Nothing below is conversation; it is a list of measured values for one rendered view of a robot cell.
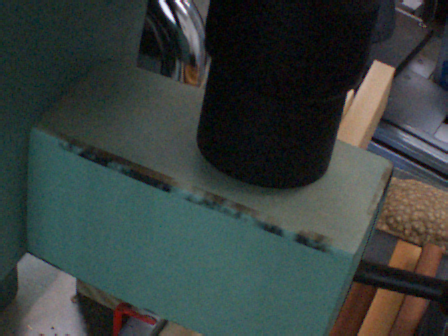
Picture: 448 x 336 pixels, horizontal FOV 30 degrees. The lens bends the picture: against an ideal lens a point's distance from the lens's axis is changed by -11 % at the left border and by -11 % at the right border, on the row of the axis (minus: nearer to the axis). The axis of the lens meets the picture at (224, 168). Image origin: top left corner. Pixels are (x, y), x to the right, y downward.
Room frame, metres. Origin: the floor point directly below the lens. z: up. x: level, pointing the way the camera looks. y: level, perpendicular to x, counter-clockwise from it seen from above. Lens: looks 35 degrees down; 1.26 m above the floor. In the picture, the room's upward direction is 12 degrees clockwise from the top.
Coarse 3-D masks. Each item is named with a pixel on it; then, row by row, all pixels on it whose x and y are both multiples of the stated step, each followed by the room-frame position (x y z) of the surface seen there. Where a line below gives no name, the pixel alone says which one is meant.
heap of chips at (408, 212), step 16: (400, 192) 0.51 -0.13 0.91; (416, 192) 0.51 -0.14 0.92; (432, 192) 0.51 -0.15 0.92; (384, 208) 0.50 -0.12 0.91; (400, 208) 0.49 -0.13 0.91; (416, 208) 0.49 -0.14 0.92; (432, 208) 0.49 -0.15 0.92; (384, 224) 0.49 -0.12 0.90; (400, 224) 0.48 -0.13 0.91; (416, 224) 0.48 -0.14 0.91; (432, 224) 0.48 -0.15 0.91; (416, 240) 0.47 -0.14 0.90; (432, 240) 0.47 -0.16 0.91
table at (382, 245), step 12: (396, 168) 0.56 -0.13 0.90; (420, 180) 0.55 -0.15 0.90; (372, 240) 0.47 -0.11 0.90; (384, 240) 0.47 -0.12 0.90; (396, 240) 0.47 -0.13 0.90; (372, 252) 0.45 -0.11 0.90; (384, 252) 0.46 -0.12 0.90; (384, 264) 0.44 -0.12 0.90; (444, 264) 0.45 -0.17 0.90; (444, 276) 0.44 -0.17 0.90
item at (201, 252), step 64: (128, 64) 0.34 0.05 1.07; (64, 128) 0.28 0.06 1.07; (128, 128) 0.28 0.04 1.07; (192, 128) 0.29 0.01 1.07; (64, 192) 0.27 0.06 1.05; (128, 192) 0.26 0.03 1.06; (192, 192) 0.26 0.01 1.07; (256, 192) 0.26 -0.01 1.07; (320, 192) 0.27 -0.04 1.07; (384, 192) 0.28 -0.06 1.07; (64, 256) 0.27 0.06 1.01; (128, 256) 0.26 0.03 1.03; (192, 256) 0.25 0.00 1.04; (256, 256) 0.25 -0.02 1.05; (320, 256) 0.24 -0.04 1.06; (192, 320) 0.25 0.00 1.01; (256, 320) 0.24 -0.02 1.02; (320, 320) 0.24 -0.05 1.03
